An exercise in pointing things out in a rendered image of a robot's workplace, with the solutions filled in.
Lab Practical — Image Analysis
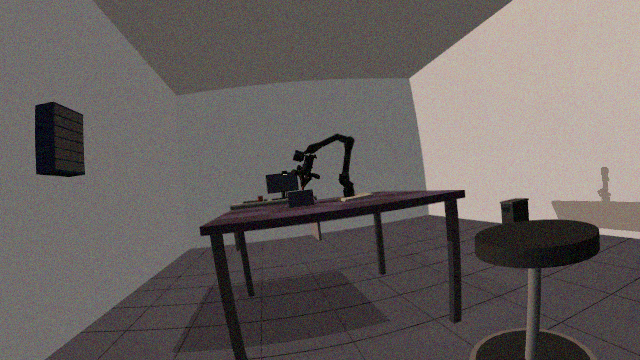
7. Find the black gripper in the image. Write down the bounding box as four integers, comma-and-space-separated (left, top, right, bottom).
291, 163, 320, 187

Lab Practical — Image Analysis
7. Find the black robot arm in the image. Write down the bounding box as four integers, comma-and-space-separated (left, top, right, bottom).
293, 134, 355, 197

